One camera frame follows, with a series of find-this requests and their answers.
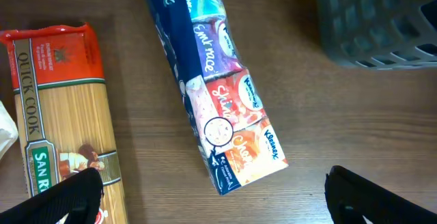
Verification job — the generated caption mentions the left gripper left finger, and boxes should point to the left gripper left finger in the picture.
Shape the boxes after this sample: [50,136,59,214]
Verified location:
[1,169,104,224]

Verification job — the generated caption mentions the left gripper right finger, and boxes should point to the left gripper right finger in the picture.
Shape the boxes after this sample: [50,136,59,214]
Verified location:
[324,165,436,224]

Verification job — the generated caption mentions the San Remo spaghetti packet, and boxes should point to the San Remo spaghetti packet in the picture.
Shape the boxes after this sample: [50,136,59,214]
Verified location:
[1,24,128,223]

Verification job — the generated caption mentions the crumpled clear plastic pouch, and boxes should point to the crumpled clear plastic pouch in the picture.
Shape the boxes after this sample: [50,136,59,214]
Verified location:
[0,102,18,158]

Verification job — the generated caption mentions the dark grey plastic basket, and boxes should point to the dark grey plastic basket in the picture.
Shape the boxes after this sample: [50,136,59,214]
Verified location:
[317,0,436,70]

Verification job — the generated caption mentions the Kleenex tissue multipack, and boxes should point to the Kleenex tissue multipack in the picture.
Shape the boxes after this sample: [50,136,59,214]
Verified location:
[147,0,288,195]

